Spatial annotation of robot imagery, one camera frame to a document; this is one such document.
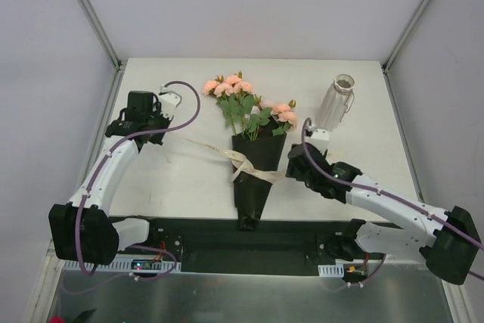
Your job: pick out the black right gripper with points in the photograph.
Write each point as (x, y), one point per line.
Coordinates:
(299, 164)

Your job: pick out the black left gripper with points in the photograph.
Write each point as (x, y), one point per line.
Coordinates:
(158, 126)

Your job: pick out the black wrapping paper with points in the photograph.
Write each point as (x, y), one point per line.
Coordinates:
(250, 192)

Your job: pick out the cream printed ribbon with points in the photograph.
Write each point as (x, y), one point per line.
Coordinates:
(241, 164)

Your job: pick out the pink rose bouquet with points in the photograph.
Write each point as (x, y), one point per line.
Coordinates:
(246, 113)

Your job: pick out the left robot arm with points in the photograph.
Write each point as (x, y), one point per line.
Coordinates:
(81, 229)

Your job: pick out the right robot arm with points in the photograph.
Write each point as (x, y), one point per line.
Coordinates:
(445, 241)

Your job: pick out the white ribbed ceramic vase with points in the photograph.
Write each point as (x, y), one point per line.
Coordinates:
(336, 103)

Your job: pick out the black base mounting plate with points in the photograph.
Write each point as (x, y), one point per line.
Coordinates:
(218, 246)

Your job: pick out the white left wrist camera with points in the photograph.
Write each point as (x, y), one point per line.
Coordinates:
(169, 101)

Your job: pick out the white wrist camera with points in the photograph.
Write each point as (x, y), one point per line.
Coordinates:
(318, 137)
(169, 101)

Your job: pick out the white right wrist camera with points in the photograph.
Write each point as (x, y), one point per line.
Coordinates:
(318, 137)

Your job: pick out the right white cable duct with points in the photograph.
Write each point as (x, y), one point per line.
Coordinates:
(340, 270)

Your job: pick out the white cable duct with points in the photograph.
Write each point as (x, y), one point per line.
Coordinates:
(340, 270)
(131, 264)

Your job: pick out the left aluminium frame post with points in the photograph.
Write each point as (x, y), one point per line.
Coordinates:
(100, 32)

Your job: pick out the aluminium frame post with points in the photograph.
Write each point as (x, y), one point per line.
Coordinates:
(100, 32)
(405, 35)

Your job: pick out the left white cable duct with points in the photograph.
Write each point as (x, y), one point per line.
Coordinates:
(131, 264)

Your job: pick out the right aluminium frame post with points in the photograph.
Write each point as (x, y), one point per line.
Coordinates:
(405, 35)

